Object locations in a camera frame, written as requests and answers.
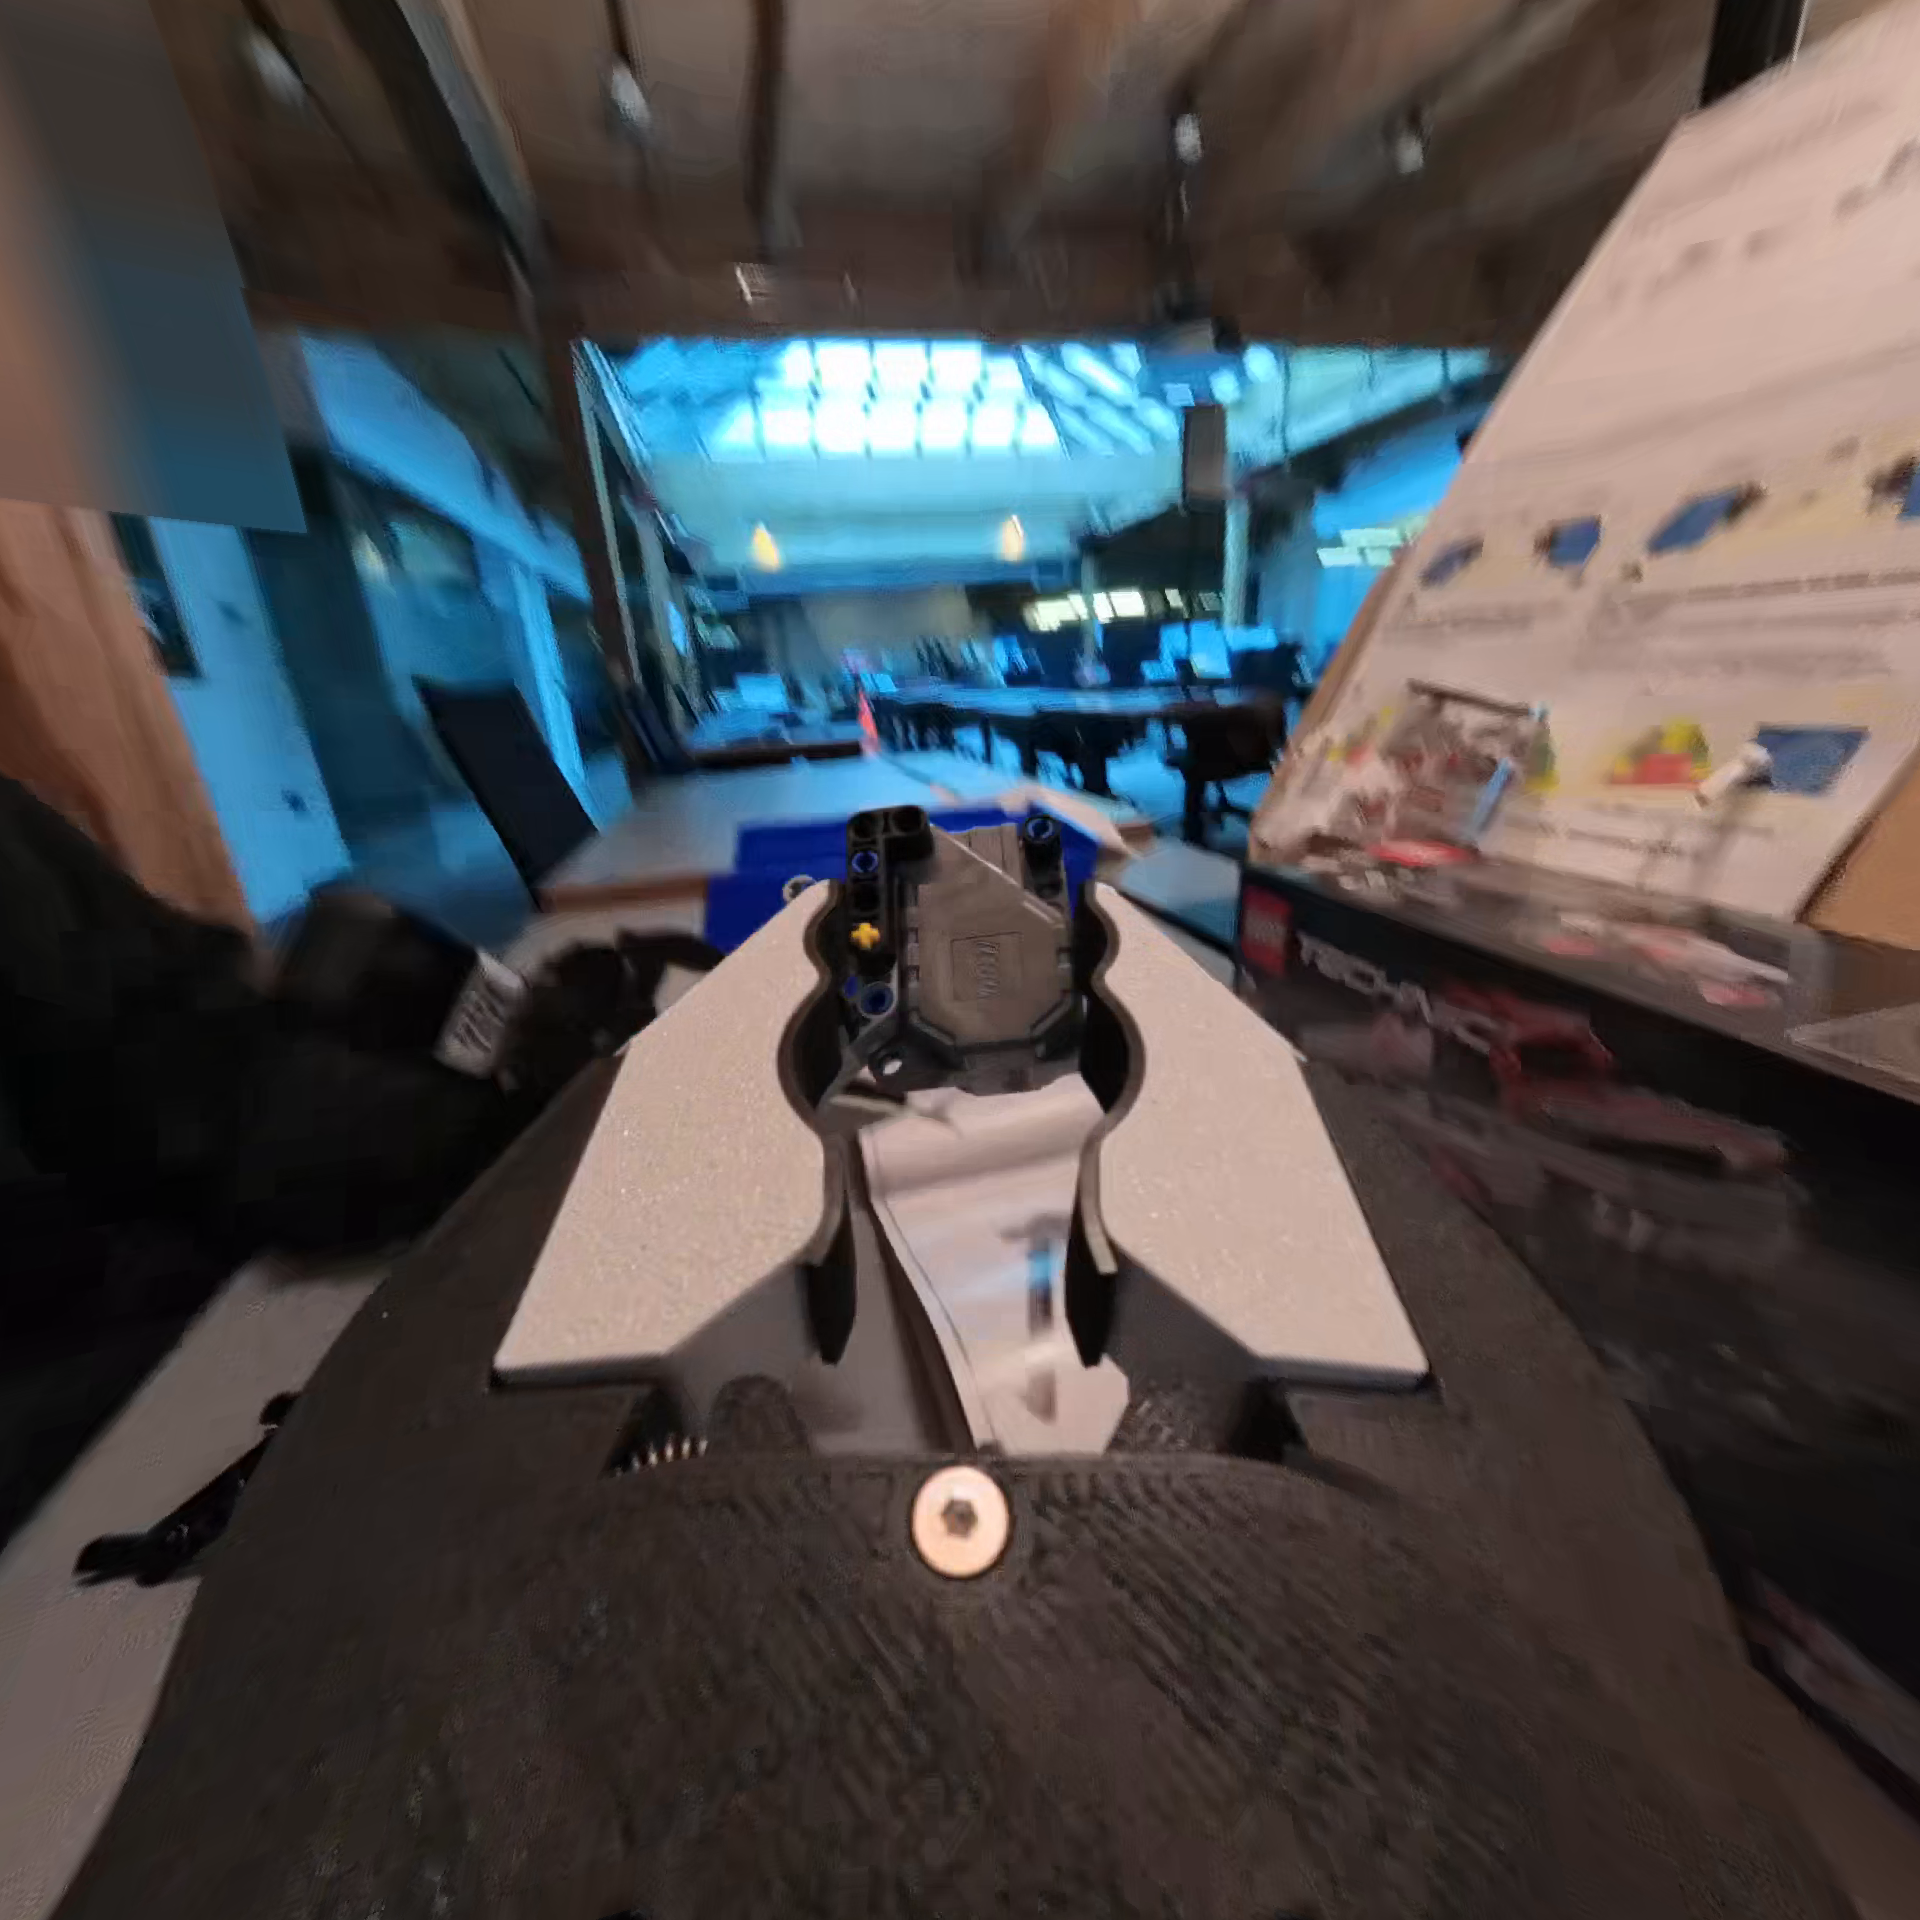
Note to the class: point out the person's black printed sweater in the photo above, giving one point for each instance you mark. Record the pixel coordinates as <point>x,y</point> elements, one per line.
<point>92,1051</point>

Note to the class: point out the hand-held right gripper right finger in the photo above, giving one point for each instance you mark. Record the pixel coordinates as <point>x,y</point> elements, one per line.
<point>1246,1199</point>

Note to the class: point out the grey toy brick assembly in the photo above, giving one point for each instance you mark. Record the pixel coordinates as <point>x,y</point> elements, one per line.
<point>975,961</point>

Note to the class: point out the black toy set box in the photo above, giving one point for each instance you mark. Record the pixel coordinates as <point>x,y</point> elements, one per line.
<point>1574,1139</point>

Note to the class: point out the large printed instruction sheet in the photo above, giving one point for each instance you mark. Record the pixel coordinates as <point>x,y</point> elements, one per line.
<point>1680,452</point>

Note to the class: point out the ceiling track spotlight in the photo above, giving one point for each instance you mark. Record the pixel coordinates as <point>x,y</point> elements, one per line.
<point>1189,139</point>
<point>627,99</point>

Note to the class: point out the brown cardboard sheet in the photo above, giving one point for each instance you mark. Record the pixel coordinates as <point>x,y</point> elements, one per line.
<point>1876,885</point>

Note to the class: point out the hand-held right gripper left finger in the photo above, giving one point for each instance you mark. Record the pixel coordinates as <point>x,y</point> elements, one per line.
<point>674,1199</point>

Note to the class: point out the blue plastic bin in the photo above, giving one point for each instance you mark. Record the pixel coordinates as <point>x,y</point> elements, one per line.
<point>781,871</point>

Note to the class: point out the black leaning board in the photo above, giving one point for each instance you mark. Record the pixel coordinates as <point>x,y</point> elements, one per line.
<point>511,780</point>

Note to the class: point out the clear bag of toy parts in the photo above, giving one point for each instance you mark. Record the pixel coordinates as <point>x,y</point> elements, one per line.
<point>1427,780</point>

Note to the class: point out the long dark table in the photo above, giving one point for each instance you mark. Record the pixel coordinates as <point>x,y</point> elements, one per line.
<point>1051,712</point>

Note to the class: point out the black toy brick beam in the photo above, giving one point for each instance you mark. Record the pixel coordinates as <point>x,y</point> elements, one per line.
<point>179,1531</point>

